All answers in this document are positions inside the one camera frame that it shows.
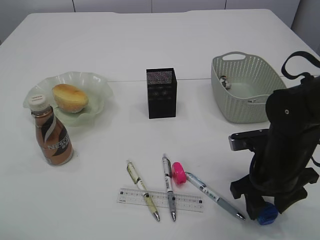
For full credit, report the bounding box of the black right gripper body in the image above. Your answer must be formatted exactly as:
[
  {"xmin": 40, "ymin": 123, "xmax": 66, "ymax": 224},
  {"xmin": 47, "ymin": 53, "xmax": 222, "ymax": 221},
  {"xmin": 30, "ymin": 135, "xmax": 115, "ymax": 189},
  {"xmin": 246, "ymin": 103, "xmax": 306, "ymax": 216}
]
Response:
[{"xmin": 229, "ymin": 74, "xmax": 320, "ymax": 201}]

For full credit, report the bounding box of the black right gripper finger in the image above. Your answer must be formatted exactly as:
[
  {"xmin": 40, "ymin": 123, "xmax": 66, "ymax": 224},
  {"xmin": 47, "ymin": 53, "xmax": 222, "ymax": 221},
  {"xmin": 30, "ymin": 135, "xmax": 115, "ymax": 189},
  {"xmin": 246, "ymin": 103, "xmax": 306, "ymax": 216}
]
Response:
[
  {"xmin": 245, "ymin": 193, "xmax": 265, "ymax": 220},
  {"xmin": 274, "ymin": 194, "xmax": 308, "ymax": 214}
]

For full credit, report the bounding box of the blue pencil sharpener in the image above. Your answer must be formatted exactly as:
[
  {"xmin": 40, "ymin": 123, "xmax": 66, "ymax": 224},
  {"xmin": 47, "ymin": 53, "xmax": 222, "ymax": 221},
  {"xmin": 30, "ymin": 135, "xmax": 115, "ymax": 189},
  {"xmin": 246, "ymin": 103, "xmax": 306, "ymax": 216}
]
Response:
[{"xmin": 256, "ymin": 202, "xmax": 278, "ymax": 226}]

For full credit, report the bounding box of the brown coffee bottle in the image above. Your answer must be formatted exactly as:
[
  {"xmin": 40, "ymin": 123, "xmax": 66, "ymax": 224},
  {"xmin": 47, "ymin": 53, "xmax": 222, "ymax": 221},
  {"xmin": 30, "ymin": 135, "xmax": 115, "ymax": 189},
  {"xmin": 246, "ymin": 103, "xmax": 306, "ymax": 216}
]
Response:
[{"xmin": 28, "ymin": 94, "xmax": 74, "ymax": 166}]

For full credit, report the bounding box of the blue grip pen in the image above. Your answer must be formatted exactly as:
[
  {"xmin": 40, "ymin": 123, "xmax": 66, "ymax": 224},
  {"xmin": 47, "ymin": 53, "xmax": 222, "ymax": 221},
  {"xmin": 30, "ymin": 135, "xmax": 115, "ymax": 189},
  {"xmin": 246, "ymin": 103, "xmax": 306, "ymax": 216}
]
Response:
[{"xmin": 185, "ymin": 172, "xmax": 246, "ymax": 221}]

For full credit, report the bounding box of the grey barrel pen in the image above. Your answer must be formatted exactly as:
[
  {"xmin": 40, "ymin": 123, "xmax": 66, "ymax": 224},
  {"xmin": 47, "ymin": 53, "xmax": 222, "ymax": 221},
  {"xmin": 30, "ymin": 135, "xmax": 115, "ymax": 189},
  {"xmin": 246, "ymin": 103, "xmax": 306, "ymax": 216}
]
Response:
[{"xmin": 162, "ymin": 153, "xmax": 177, "ymax": 222}]

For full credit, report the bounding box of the pale green woven basket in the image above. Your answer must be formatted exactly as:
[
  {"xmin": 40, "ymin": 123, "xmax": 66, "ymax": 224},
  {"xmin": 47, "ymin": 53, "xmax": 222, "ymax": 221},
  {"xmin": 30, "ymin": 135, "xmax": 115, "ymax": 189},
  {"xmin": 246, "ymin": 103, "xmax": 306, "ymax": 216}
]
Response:
[{"xmin": 211, "ymin": 51, "xmax": 286, "ymax": 124}]

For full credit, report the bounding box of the cream barrel pen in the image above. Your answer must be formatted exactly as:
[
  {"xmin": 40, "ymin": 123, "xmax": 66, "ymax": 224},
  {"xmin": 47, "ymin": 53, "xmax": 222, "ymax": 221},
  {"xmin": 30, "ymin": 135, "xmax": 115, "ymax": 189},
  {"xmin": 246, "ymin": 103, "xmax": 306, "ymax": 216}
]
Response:
[{"xmin": 126, "ymin": 160, "xmax": 160, "ymax": 222}]

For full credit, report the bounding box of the black mesh pen holder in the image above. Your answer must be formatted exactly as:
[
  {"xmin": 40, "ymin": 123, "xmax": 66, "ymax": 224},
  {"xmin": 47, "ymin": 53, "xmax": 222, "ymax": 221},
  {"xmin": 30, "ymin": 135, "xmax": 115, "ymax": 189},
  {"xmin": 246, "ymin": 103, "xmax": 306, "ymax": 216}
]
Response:
[{"xmin": 146, "ymin": 68, "xmax": 178, "ymax": 119}]

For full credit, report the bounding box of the pale green wavy plate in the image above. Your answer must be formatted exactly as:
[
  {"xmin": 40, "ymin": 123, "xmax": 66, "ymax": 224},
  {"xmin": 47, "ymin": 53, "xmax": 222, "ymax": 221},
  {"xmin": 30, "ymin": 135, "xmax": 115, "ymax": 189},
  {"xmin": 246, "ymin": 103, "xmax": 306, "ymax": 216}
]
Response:
[{"xmin": 23, "ymin": 71, "xmax": 113, "ymax": 127}]

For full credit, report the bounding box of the clear plastic ruler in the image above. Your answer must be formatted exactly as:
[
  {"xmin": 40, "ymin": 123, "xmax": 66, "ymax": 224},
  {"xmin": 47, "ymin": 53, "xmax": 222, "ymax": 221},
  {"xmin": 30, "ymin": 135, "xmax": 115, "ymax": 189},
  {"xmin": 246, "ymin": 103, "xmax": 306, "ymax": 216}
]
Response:
[{"xmin": 116, "ymin": 188, "xmax": 205, "ymax": 213}]

